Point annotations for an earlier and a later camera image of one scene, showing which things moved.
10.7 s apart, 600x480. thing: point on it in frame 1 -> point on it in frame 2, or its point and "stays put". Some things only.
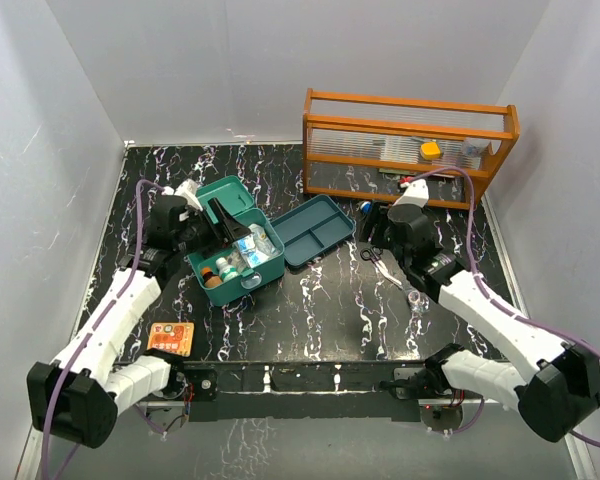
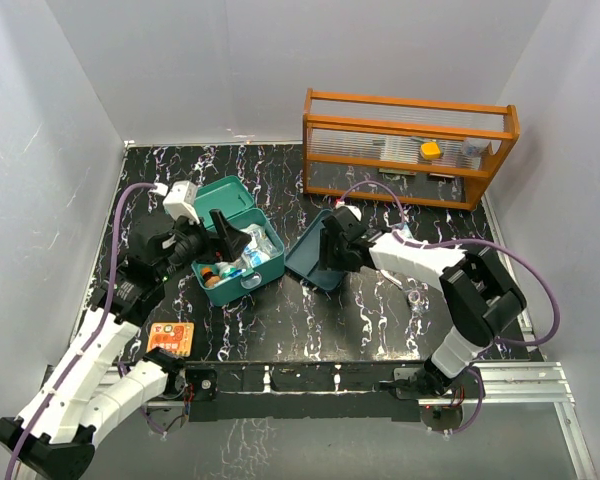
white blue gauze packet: (249, 249) stays put
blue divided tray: (312, 228) -> (303, 257)
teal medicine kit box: (230, 270) stays put
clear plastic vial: (261, 239) stays put
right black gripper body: (404, 257) -> (333, 254)
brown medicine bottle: (210, 279) stays put
